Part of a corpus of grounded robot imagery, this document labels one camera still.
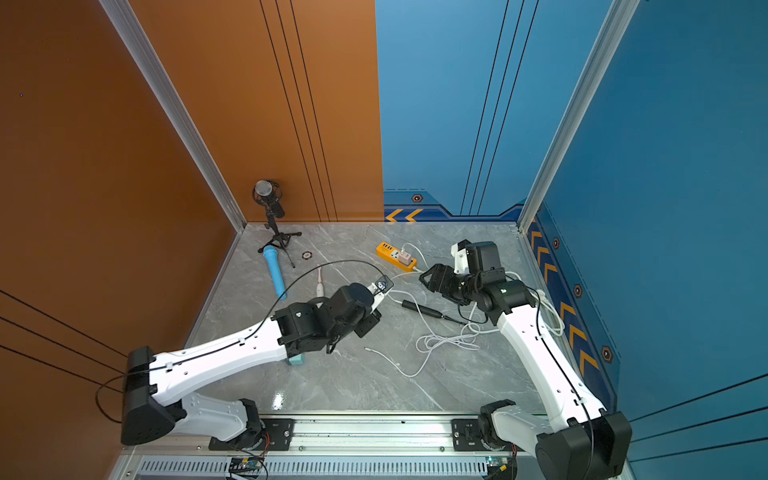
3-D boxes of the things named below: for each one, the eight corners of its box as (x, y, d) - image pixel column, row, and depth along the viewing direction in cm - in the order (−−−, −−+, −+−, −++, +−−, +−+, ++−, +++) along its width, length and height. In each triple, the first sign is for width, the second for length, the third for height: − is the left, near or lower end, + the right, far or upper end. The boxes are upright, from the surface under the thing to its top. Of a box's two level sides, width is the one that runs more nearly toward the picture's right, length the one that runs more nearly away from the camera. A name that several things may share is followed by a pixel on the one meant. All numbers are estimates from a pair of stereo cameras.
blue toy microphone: (276, 302, 100) (273, 298, 97) (264, 253, 113) (262, 248, 111) (290, 297, 101) (287, 292, 98) (277, 249, 115) (274, 244, 112)
